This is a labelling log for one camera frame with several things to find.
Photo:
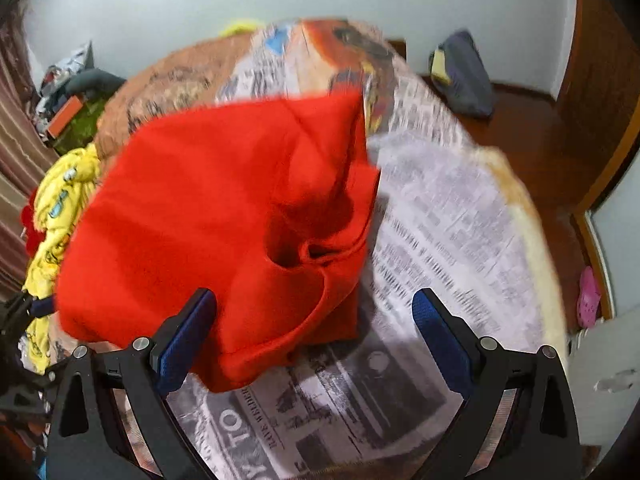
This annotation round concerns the wooden headboard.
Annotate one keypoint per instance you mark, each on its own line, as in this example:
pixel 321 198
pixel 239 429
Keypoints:
pixel 397 49

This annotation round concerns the grey cushion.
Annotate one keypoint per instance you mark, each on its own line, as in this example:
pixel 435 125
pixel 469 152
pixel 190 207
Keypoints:
pixel 92 82

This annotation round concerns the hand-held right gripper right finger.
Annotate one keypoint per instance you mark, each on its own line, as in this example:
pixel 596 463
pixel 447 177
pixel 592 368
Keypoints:
pixel 440 345

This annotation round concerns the white cabinet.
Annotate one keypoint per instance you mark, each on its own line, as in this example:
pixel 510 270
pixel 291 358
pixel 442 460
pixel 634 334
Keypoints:
pixel 607 375

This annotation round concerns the yellow plush pillow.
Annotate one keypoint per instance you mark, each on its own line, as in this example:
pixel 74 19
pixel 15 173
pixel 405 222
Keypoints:
pixel 240 27

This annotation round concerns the dark blue bag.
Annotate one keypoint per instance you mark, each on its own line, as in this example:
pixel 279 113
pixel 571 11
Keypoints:
pixel 467 77

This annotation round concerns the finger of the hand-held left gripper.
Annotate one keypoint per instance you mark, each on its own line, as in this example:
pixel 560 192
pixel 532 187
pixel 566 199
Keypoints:
pixel 25 390
pixel 42 306

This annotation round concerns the wooden wardrobe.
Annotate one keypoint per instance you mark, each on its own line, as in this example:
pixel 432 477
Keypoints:
pixel 605 60

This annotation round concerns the yellow printed cloth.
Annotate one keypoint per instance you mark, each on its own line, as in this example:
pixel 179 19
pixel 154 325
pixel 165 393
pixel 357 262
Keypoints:
pixel 55 200

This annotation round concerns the dark red cloth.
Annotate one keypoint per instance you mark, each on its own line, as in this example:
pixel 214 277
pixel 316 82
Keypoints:
pixel 30 220

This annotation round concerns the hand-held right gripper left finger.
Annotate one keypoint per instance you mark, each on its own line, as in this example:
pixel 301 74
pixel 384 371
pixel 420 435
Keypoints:
pixel 185 345

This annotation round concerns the yellow cloth item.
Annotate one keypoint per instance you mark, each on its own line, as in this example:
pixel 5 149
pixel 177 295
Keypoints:
pixel 439 65

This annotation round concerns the red garment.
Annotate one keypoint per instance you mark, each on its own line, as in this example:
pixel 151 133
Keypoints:
pixel 200 210

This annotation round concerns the pile of printed bags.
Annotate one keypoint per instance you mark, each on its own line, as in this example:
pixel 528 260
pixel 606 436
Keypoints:
pixel 67 67

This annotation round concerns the orange box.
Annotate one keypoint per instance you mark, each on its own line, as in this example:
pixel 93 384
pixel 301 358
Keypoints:
pixel 64 117

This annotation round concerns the striped brown curtain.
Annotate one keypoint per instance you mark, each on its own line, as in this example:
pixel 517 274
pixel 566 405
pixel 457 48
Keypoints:
pixel 17 160

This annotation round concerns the green container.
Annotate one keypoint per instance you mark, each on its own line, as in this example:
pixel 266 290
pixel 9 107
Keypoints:
pixel 85 125

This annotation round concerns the printed blanket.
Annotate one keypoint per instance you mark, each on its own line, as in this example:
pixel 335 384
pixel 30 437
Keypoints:
pixel 450 235

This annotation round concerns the pink clog shoe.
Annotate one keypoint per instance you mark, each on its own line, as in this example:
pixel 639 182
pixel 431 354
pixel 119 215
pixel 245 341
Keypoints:
pixel 588 297

